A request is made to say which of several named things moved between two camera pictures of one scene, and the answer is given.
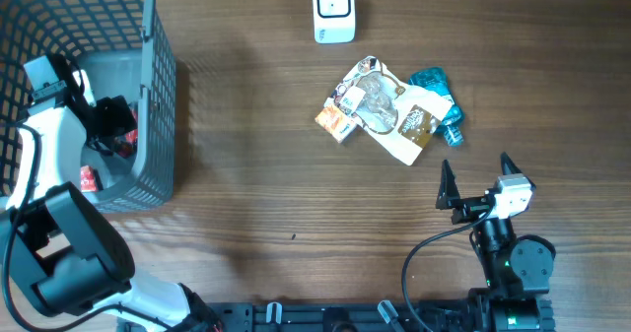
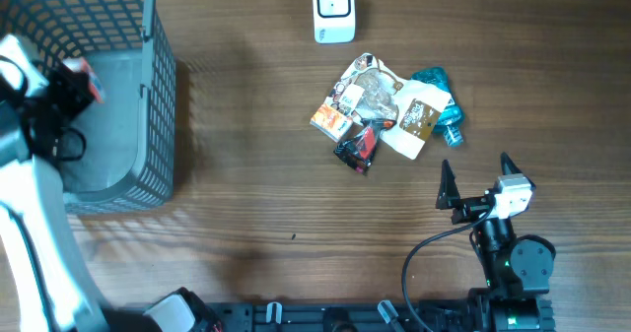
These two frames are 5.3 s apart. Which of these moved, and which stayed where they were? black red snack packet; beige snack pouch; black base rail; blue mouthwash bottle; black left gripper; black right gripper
Moved: black red snack packet; black left gripper
Stayed: black base rail; beige snack pouch; blue mouthwash bottle; black right gripper
